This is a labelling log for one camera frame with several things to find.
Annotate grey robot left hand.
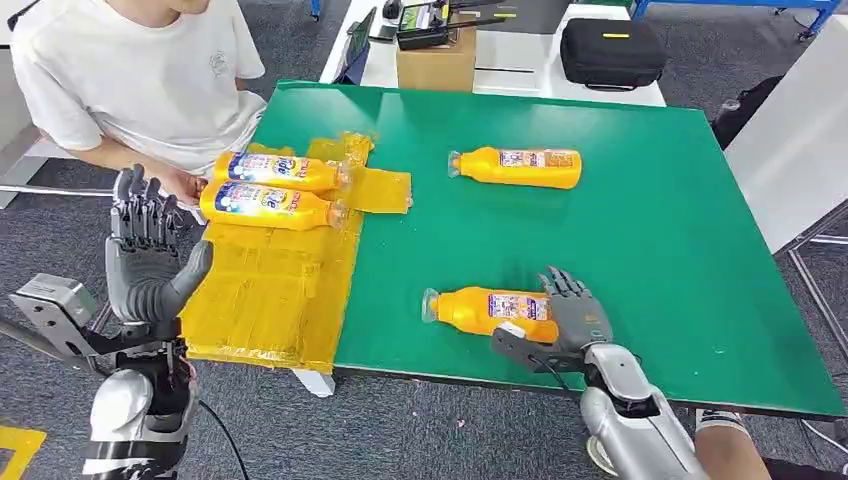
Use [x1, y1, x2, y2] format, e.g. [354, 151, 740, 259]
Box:
[104, 164, 215, 327]

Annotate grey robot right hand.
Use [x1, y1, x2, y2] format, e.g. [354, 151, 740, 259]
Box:
[537, 266, 614, 356]

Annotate orange drink bottle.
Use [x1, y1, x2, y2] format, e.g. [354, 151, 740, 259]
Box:
[421, 286, 562, 345]
[211, 150, 352, 195]
[447, 146, 583, 191]
[198, 180, 350, 232]

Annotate person's hand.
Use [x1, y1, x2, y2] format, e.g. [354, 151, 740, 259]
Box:
[162, 168, 210, 207]

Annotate green mat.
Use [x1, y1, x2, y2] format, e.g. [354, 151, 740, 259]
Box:
[250, 80, 847, 420]

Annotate steel table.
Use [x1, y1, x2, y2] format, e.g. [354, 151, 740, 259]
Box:
[0, 46, 117, 379]

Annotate yellow plastic sheet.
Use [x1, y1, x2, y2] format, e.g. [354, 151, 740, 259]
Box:
[178, 131, 413, 376]

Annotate person's shoe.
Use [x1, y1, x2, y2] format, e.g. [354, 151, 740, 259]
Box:
[585, 433, 621, 478]

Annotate person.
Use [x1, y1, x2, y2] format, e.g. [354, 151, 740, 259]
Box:
[9, 0, 268, 200]

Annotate white table leg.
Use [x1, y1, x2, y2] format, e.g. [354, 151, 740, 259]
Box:
[291, 368, 337, 399]

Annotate person's leg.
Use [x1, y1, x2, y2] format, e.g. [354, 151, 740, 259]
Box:
[692, 409, 773, 480]

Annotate white table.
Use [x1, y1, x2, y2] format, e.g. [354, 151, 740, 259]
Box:
[319, 0, 667, 107]

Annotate black carry case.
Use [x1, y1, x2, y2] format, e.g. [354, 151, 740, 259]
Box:
[6, 0, 41, 33]
[559, 17, 668, 92]

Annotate black bag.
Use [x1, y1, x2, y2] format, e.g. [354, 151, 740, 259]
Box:
[710, 74, 786, 150]

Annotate pale grey table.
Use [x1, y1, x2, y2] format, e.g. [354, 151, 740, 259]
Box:
[723, 13, 848, 362]

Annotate cardboard box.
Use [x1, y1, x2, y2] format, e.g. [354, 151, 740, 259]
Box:
[396, 29, 478, 93]

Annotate dark flat board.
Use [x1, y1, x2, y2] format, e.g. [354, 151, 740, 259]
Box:
[490, 0, 572, 34]

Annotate dark tablet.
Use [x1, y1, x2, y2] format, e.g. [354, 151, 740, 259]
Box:
[334, 6, 378, 85]

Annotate black radio controller with antennas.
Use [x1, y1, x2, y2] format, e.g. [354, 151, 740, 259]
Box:
[396, 0, 505, 52]

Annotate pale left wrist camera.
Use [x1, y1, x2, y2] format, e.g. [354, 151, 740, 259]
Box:
[8, 273, 101, 360]

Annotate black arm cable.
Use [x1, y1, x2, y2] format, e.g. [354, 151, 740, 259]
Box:
[197, 399, 252, 480]

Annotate white cable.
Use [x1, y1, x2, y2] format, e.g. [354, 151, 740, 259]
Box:
[801, 420, 848, 458]

